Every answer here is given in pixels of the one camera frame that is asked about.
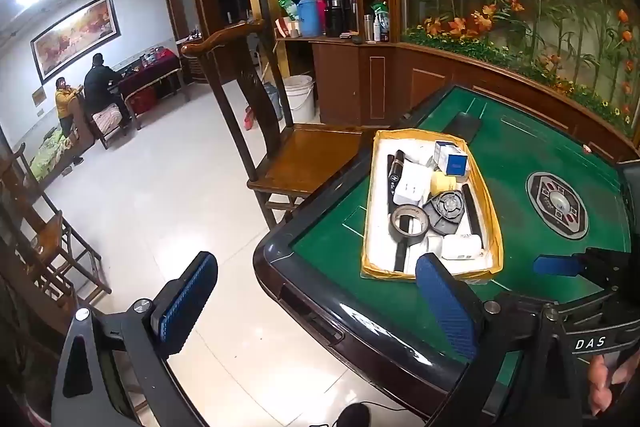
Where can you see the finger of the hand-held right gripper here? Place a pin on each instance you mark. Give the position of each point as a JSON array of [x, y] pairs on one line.
[[555, 265]]

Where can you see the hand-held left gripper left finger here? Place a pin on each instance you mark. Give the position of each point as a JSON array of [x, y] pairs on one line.
[[187, 302]]

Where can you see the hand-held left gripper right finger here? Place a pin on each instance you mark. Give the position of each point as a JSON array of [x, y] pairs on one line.
[[447, 307]]

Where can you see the white rectangular charger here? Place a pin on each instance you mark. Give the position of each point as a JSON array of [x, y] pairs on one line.
[[462, 247]]

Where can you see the black slim long box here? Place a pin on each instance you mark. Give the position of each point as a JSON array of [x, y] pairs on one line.
[[472, 214], [400, 257]]

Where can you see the white tray with yellow rim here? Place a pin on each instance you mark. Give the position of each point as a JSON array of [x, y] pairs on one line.
[[378, 252]]

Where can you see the black round plastic disc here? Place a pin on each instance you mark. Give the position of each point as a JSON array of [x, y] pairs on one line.
[[445, 209]]

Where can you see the grey tape roll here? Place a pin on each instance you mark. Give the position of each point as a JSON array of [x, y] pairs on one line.
[[396, 222]]

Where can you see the white power adapter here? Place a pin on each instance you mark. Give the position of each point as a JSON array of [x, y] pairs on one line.
[[411, 189]]

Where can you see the yellow tape roll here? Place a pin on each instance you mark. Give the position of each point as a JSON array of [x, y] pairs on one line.
[[444, 183]]

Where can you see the blue and white small box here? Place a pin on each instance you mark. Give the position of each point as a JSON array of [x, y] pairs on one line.
[[452, 162]]

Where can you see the person's right hand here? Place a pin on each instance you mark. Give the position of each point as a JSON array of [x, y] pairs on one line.
[[607, 382]]

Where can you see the round table control panel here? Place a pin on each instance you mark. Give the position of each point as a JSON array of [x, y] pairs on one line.
[[556, 205]]

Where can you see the green mahjong table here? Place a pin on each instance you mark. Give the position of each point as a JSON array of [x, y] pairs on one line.
[[500, 147]]

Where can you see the dark round object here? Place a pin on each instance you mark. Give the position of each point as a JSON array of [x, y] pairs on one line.
[[352, 414]]

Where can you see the black smartphone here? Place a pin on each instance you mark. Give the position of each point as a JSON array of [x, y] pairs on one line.
[[462, 125]]

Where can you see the red slippers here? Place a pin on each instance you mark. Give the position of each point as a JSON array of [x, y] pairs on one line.
[[248, 119]]

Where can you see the wooden chair with striped cushion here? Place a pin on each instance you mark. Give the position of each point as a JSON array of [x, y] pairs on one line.
[[107, 119]]

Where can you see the bench with green cushion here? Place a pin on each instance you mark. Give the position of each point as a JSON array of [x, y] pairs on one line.
[[45, 157]]

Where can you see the blue water jug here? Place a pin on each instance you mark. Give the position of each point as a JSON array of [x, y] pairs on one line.
[[272, 99]]

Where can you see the white plastic bucket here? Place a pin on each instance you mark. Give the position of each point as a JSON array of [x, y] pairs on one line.
[[300, 97]]

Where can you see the dining table with red cloth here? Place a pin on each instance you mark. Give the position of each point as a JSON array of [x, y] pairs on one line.
[[150, 69]]

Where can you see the wooden bar cabinet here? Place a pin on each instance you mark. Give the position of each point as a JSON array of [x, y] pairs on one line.
[[350, 82]]

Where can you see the silver flask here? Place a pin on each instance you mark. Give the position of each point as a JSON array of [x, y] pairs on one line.
[[368, 27]]

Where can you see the green and white bag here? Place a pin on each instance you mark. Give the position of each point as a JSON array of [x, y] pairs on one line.
[[287, 9], [382, 19]]

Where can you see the blue thermos jug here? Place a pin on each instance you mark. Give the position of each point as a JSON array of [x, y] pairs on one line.
[[309, 14]]

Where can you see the black thermos jug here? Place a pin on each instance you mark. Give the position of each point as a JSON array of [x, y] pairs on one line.
[[334, 12]]

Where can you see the framed wall painting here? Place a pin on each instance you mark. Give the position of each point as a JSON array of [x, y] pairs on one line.
[[75, 32]]

